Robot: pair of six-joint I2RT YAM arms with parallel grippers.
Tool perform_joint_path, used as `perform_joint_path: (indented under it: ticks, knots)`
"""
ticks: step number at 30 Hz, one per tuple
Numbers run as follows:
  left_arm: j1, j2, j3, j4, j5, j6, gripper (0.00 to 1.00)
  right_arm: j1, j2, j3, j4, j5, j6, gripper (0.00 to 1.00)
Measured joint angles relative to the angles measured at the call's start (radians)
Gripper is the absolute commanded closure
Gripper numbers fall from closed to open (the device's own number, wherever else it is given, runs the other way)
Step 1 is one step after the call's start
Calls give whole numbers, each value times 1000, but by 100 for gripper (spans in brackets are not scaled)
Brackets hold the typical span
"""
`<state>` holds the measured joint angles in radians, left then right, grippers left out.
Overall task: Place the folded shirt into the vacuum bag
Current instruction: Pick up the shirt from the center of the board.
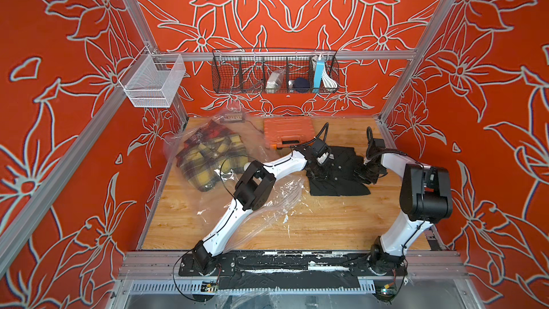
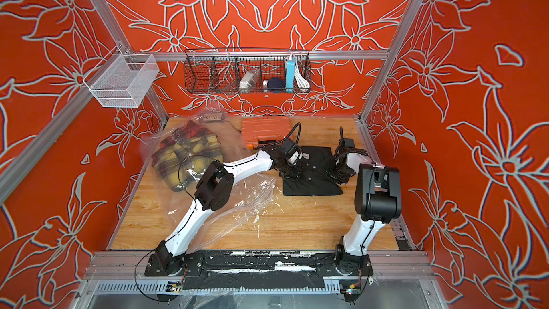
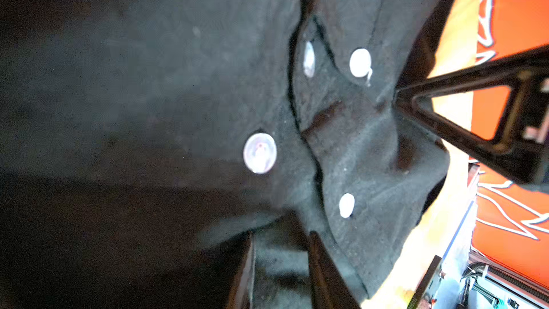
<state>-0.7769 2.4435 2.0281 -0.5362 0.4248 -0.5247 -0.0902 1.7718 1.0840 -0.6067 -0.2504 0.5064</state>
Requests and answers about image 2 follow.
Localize red black plaid shirt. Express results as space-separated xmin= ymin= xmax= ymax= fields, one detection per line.
xmin=160 ymin=120 xmax=212 ymax=147

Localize yellow black plaid shirt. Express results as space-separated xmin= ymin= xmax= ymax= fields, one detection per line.
xmin=152 ymin=134 xmax=223 ymax=193

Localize clear plastic vacuum bag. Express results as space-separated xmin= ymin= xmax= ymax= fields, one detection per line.
xmin=137 ymin=112 xmax=276 ymax=256

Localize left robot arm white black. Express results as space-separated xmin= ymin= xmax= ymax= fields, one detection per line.
xmin=144 ymin=122 xmax=303 ymax=277

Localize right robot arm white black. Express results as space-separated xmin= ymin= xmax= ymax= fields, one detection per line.
xmin=327 ymin=128 xmax=402 ymax=276

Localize orange plastic tool case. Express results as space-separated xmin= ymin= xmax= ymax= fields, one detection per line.
xmin=241 ymin=116 xmax=291 ymax=150

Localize dark blue round object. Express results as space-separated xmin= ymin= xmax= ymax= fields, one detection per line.
xmin=267 ymin=77 xmax=285 ymax=93

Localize grey white packet in basket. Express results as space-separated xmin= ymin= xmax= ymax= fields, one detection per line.
xmin=239 ymin=70 xmax=260 ymax=94

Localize small black device with buttons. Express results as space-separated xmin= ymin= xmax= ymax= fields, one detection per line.
xmin=200 ymin=112 xmax=225 ymax=124

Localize light blue box in basket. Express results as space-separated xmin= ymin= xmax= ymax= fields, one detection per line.
xmin=285 ymin=55 xmax=295 ymax=93

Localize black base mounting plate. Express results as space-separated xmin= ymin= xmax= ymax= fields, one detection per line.
xmin=142 ymin=248 xmax=373 ymax=293

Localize white cable in basket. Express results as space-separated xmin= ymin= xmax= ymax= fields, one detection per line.
xmin=294 ymin=68 xmax=310 ymax=92

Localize black wire wall basket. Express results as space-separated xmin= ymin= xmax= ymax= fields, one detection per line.
xmin=183 ymin=48 xmax=313 ymax=94

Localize white slotted cable duct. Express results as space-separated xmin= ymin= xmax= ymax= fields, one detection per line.
xmin=95 ymin=280 xmax=341 ymax=297

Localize clear acrylic wall bin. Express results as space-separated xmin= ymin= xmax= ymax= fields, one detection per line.
xmin=85 ymin=54 xmax=160 ymax=108

